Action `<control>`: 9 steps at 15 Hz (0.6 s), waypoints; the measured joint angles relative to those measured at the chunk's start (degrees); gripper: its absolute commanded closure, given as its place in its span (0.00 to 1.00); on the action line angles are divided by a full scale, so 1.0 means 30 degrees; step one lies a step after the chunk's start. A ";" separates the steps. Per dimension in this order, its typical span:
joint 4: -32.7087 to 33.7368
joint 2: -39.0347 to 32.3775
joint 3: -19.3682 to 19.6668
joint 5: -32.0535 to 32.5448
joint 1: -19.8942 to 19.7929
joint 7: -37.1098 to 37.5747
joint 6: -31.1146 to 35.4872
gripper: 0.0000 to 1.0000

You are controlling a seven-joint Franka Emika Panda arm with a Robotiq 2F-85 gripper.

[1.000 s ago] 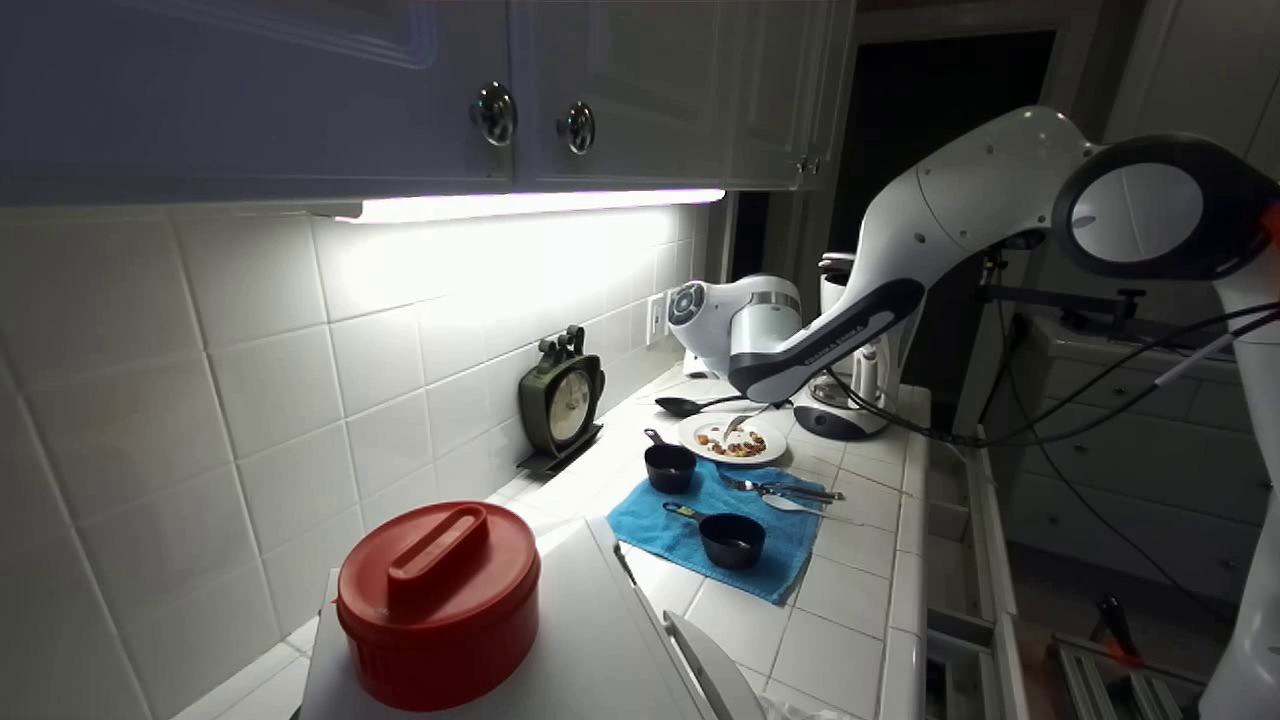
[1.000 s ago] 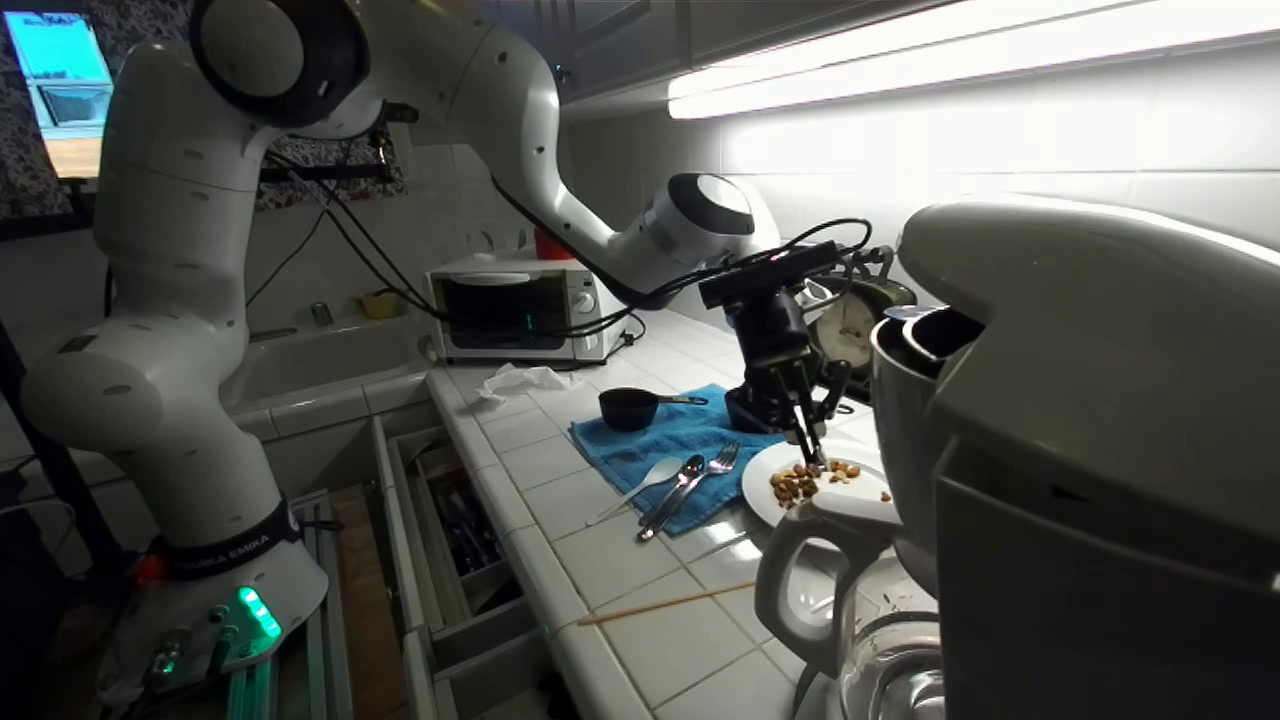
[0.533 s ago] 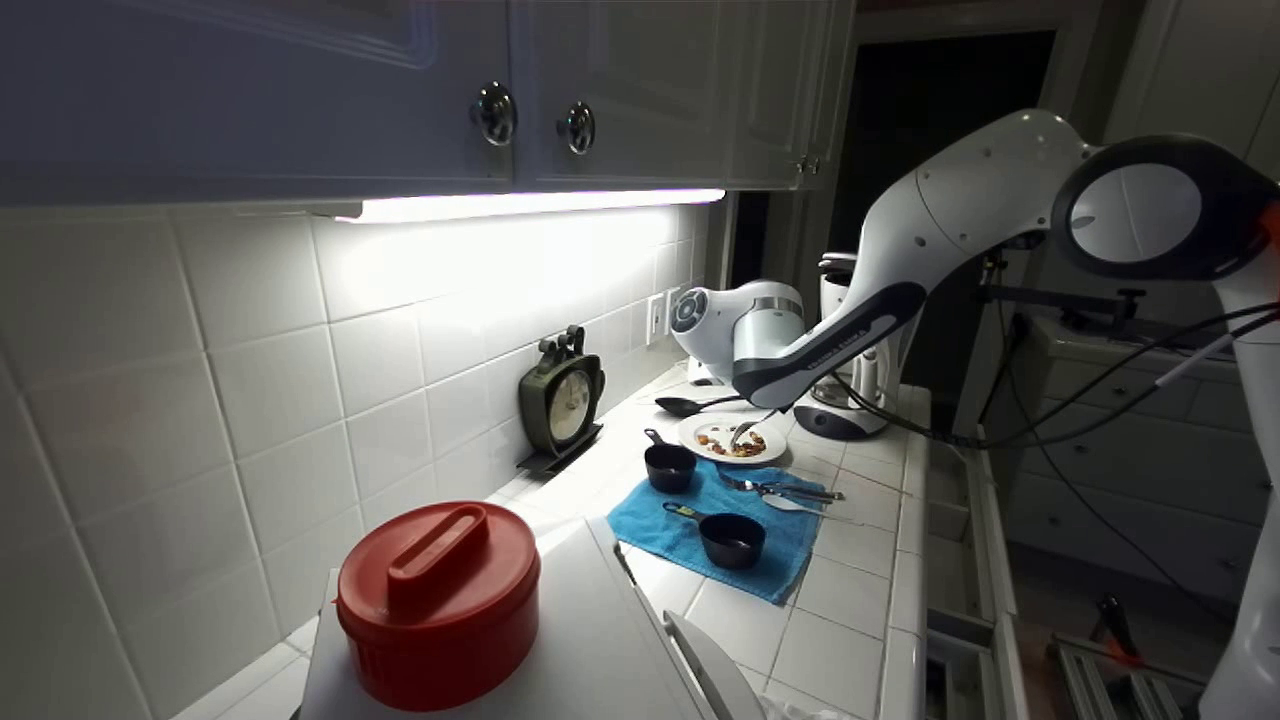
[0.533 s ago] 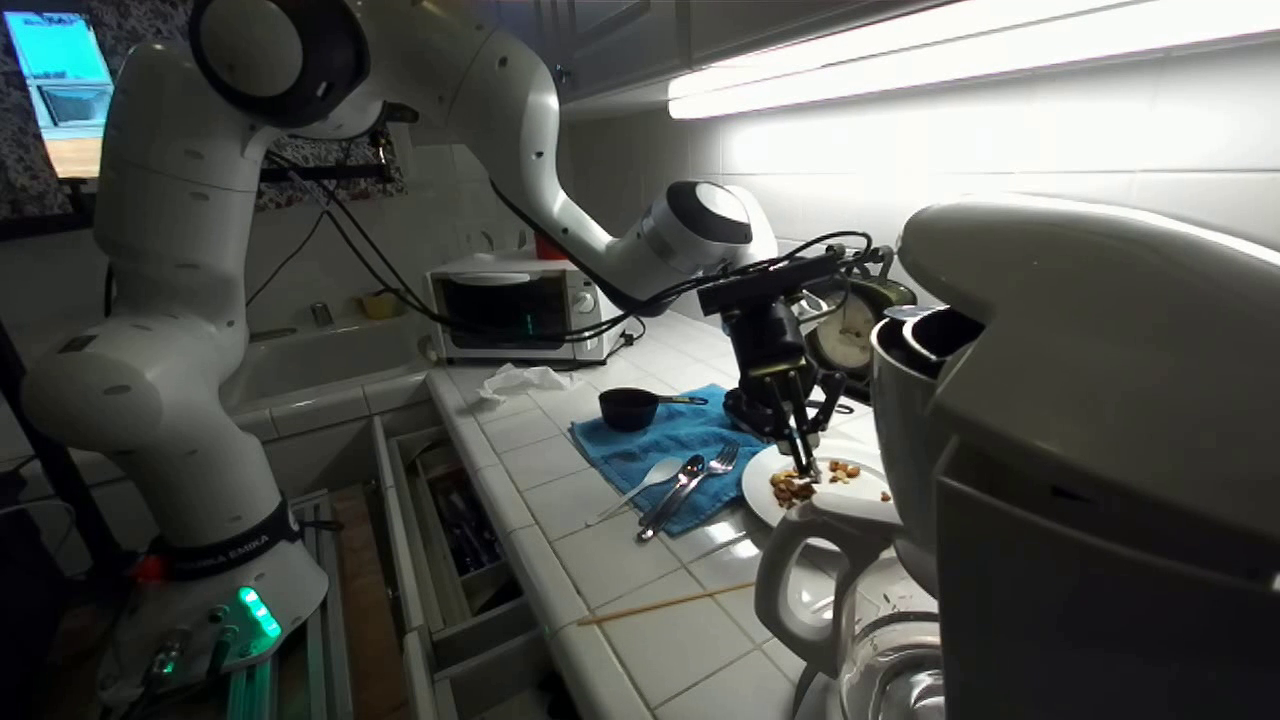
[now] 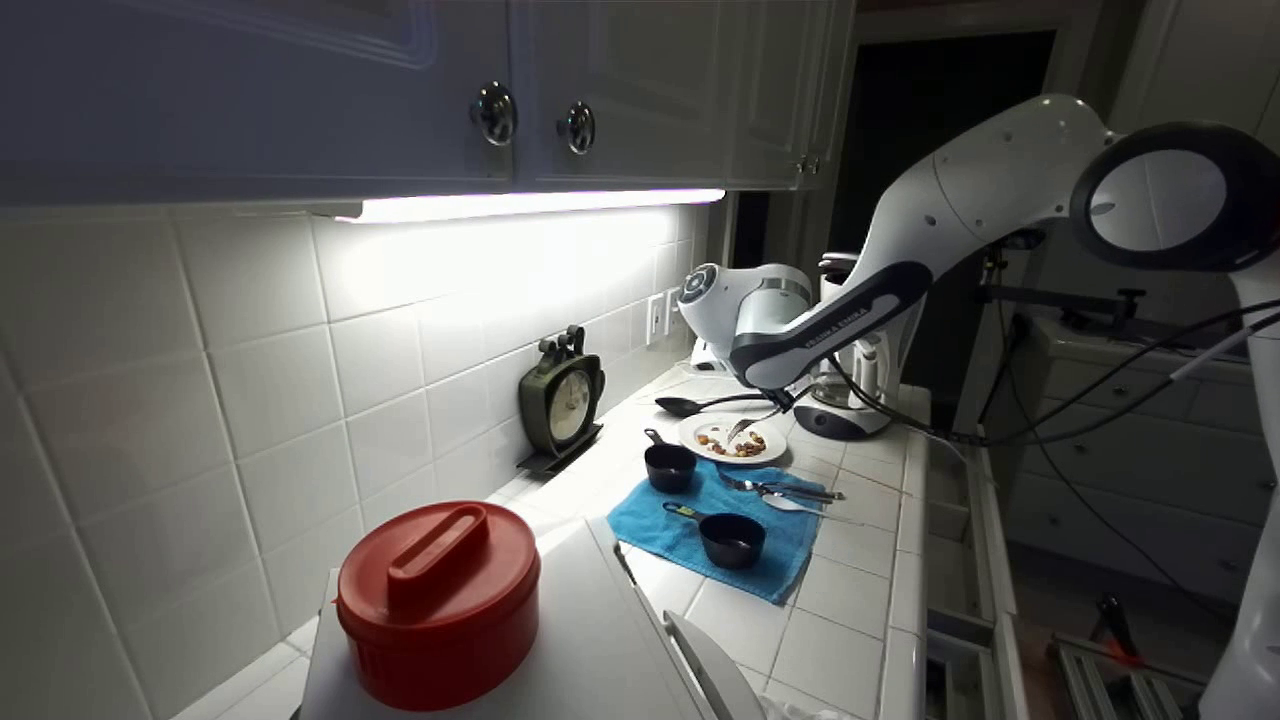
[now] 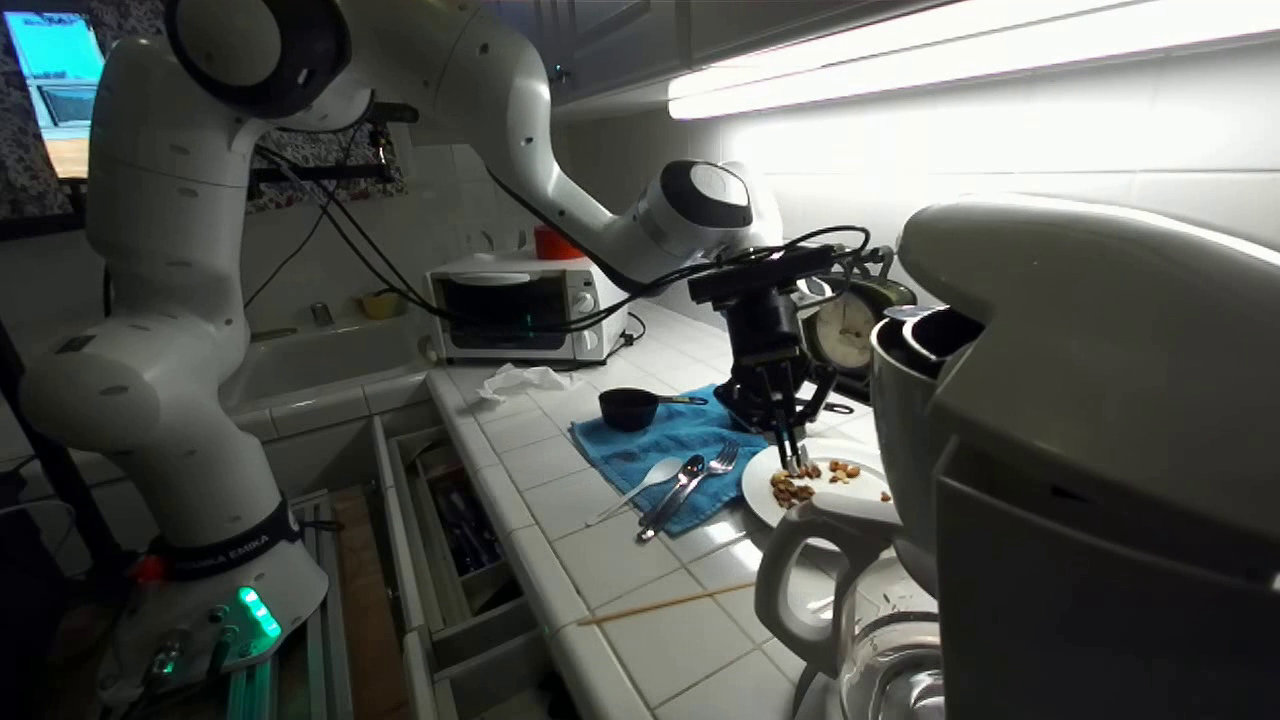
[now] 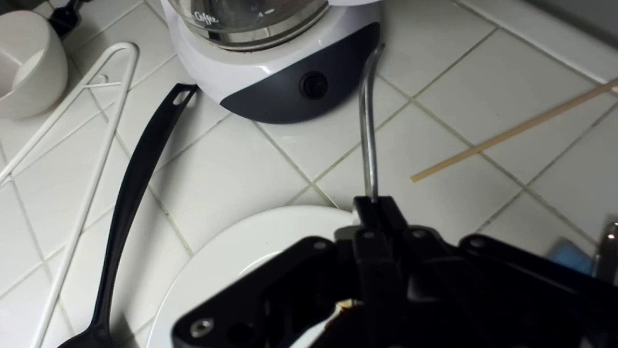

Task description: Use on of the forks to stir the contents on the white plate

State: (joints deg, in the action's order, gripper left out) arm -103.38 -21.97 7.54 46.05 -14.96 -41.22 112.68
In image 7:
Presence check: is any white plate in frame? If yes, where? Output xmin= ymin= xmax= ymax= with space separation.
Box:
xmin=144 ymin=203 xmax=362 ymax=348

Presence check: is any blue cloth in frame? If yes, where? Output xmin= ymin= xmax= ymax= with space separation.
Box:
xmin=548 ymin=236 xmax=596 ymax=278

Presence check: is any glass coffee carafe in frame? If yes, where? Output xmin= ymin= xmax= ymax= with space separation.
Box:
xmin=169 ymin=0 xmax=333 ymax=52

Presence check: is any black appliance cord plug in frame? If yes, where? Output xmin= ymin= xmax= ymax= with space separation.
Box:
xmin=46 ymin=0 xmax=88 ymax=37

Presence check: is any black plastic ladle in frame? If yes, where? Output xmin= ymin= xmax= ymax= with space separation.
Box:
xmin=55 ymin=83 xmax=200 ymax=348

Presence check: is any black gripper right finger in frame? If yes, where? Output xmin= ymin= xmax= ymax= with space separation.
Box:
xmin=376 ymin=195 xmax=618 ymax=348

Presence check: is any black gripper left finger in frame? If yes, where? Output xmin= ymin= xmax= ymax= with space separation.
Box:
xmin=169 ymin=195 xmax=382 ymax=348

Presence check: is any white coffee maker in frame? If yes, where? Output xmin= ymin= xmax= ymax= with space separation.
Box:
xmin=158 ymin=0 xmax=382 ymax=124

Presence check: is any thin wooden stick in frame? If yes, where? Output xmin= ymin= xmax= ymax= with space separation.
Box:
xmin=411 ymin=75 xmax=618 ymax=183

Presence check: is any silver metal fork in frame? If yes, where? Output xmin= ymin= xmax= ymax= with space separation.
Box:
xmin=357 ymin=42 xmax=387 ymax=201

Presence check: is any white cup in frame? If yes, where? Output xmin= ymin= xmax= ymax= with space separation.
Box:
xmin=0 ymin=8 xmax=69 ymax=122

